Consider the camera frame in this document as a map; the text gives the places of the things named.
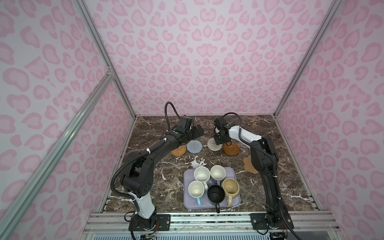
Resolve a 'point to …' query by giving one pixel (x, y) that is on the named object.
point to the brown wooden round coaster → (231, 150)
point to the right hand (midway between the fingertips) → (220, 139)
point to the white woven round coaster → (212, 146)
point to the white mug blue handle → (196, 189)
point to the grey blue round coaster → (194, 146)
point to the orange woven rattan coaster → (179, 151)
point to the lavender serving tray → (191, 203)
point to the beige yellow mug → (231, 188)
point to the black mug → (216, 193)
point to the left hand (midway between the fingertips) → (200, 129)
